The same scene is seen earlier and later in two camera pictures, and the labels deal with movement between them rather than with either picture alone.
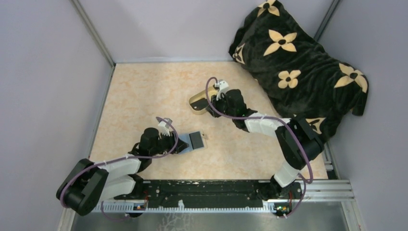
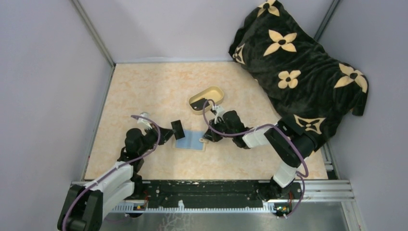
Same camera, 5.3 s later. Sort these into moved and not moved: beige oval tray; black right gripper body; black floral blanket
Moved: black right gripper body
Not moved: beige oval tray; black floral blanket
